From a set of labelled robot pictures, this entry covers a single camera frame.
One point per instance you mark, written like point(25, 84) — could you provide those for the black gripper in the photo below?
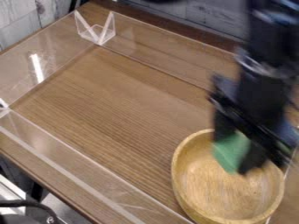
point(249, 106)

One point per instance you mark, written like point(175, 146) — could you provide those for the green rectangular block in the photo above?
point(229, 150)

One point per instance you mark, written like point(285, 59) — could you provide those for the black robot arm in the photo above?
point(271, 49)

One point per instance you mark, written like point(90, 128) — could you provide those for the brown wooden bowl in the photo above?
point(215, 197)

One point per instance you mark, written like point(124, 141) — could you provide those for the clear acrylic tray walls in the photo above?
point(101, 93)

